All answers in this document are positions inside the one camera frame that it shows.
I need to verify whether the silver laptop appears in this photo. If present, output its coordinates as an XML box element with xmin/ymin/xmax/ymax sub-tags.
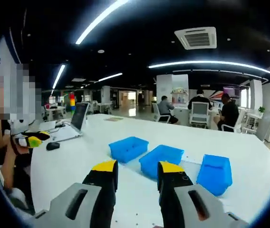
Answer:
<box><xmin>51</xmin><ymin>102</ymin><xmax>90</xmax><ymax>143</ymax></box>

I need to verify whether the blue plastic bin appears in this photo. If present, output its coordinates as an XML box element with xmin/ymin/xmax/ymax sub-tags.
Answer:
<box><xmin>138</xmin><ymin>144</ymin><xmax>185</xmax><ymax>180</ymax></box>
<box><xmin>196</xmin><ymin>153</ymin><xmax>233</xmax><ymax>197</ymax></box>
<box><xmin>108</xmin><ymin>136</ymin><xmax>149</xmax><ymax>164</ymax></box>

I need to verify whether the ceiling air conditioner vent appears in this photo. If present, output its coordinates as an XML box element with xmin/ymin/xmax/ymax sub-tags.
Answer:
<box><xmin>174</xmin><ymin>26</ymin><xmax>218</xmax><ymax>50</ymax></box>

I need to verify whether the white mesh office chair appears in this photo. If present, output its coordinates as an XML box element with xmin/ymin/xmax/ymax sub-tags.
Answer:
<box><xmin>189</xmin><ymin>102</ymin><xmax>210</xmax><ymax>129</ymax></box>

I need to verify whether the short ceiling light strip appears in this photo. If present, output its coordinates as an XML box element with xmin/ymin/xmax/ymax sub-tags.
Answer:
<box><xmin>52</xmin><ymin>64</ymin><xmax>66</xmax><ymax>90</ymax></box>
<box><xmin>94</xmin><ymin>72</ymin><xmax>123</xmax><ymax>83</ymax></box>

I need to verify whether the operator person white shirt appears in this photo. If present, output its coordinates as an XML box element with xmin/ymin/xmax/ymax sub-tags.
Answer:
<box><xmin>0</xmin><ymin>152</ymin><xmax>35</xmax><ymax>221</ymax></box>

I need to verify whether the person's left hand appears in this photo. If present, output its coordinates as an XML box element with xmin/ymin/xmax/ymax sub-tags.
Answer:
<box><xmin>10</xmin><ymin>142</ymin><xmax>32</xmax><ymax>156</ymax></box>

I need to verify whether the colourful display shelf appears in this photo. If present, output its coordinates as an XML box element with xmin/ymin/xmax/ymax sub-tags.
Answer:
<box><xmin>170</xmin><ymin>87</ymin><xmax>188</xmax><ymax>104</ymax></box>

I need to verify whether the curved ceiling light strip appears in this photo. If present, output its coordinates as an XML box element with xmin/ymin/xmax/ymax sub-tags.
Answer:
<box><xmin>148</xmin><ymin>60</ymin><xmax>270</xmax><ymax>78</ymax></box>

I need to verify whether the rainbow coloured column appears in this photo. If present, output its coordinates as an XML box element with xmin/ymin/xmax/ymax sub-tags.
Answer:
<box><xmin>68</xmin><ymin>92</ymin><xmax>76</xmax><ymax>112</ymax></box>

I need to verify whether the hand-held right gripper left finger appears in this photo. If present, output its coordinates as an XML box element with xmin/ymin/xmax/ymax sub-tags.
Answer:
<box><xmin>29</xmin><ymin>159</ymin><xmax>119</xmax><ymax>228</ymax></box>

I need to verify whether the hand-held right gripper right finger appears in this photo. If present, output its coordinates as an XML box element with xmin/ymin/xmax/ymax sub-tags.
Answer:
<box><xmin>157</xmin><ymin>161</ymin><xmax>250</xmax><ymax>228</ymax></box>

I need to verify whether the long curved ceiling light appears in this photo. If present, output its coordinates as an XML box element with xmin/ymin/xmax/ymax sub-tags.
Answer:
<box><xmin>75</xmin><ymin>0</ymin><xmax>129</xmax><ymax>45</ymax></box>

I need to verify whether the white blue display board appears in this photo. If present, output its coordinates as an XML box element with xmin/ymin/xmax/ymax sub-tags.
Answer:
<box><xmin>0</xmin><ymin>35</ymin><xmax>23</xmax><ymax>65</ymax></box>

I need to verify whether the grey office chair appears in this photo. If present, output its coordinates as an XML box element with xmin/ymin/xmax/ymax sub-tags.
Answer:
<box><xmin>255</xmin><ymin>111</ymin><xmax>270</xmax><ymax>143</ymax></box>

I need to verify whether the white display pillar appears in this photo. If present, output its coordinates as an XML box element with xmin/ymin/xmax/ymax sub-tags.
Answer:
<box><xmin>156</xmin><ymin>74</ymin><xmax>189</xmax><ymax>107</ymax></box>

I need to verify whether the purple wall screen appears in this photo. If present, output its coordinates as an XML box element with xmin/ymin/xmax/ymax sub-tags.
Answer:
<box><xmin>222</xmin><ymin>86</ymin><xmax>241</xmax><ymax>98</ymax></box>

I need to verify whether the black computer mouse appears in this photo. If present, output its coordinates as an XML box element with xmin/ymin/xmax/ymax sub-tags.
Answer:
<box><xmin>46</xmin><ymin>142</ymin><xmax>61</xmax><ymax>151</ymax></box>

